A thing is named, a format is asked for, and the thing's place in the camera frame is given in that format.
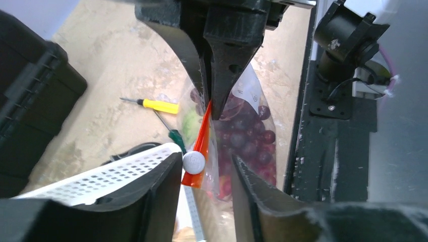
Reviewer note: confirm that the black plastic toolbox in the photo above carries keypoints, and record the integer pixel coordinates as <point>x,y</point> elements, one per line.
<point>39,89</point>

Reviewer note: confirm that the yellow handled screwdriver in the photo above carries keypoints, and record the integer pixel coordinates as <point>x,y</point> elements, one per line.
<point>155,105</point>

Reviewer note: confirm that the red grape bunch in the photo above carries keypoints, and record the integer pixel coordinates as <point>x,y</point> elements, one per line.
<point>241,131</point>

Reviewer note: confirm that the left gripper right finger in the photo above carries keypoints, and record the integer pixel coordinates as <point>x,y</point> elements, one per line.
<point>264,213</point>

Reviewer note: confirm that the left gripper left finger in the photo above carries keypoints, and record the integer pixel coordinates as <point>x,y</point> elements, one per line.
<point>144,210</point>

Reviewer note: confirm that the white plastic basket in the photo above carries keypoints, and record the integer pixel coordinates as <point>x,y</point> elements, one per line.
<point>93,186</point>

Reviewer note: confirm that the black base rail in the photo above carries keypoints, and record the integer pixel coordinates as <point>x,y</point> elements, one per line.
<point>328,159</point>

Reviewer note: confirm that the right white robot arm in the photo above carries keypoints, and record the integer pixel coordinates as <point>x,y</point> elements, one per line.
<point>348,32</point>

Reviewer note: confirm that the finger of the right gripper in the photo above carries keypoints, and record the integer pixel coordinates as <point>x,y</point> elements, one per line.
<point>181,25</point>
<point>234,31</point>

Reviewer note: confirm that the clear zip top bag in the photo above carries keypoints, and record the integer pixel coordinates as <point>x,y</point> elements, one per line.
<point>216,217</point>

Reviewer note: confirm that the green handled screwdriver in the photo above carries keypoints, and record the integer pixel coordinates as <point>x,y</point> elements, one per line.
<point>173,134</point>

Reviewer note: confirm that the green cabbage head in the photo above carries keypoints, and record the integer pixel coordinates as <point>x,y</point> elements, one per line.
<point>190,127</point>

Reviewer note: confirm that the black wire stripper pliers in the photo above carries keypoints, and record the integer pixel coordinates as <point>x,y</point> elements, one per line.
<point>135,150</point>

